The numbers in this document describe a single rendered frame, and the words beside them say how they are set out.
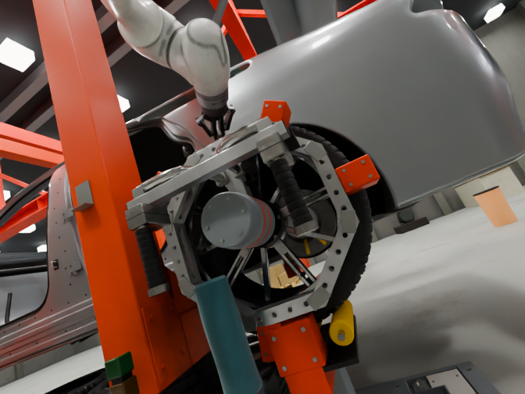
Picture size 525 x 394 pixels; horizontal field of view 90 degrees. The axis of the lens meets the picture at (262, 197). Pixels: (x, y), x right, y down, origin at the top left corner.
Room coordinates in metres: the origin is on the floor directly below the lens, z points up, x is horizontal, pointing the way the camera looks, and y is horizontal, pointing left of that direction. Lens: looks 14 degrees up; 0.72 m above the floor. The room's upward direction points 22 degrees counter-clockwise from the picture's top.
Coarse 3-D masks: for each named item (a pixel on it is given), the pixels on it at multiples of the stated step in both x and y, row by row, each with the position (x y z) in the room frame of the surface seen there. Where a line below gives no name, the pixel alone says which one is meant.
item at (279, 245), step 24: (264, 168) 1.01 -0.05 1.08; (312, 168) 0.76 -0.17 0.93; (216, 192) 0.94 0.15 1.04; (312, 192) 0.78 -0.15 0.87; (192, 216) 0.86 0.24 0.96; (288, 216) 0.81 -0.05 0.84; (192, 240) 0.86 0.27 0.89; (216, 264) 0.95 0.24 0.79; (240, 264) 0.85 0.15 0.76; (264, 264) 0.83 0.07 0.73; (288, 264) 0.82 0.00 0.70; (240, 288) 0.93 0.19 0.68; (264, 288) 0.84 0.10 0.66; (288, 288) 1.02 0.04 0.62; (312, 288) 0.79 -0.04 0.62
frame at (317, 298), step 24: (216, 144) 0.73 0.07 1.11; (312, 144) 0.66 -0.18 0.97; (192, 192) 0.80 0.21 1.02; (336, 192) 0.72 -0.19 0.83; (168, 240) 0.79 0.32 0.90; (336, 240) 0.68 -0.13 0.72; (192, 264) 0.82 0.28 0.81; (336, 264) 0.68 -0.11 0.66; (192, 288) 0.78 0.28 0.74; (240, 312) 0.75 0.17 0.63; (264, 312) 0.73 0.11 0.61; (288, 312) 0.72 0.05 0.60
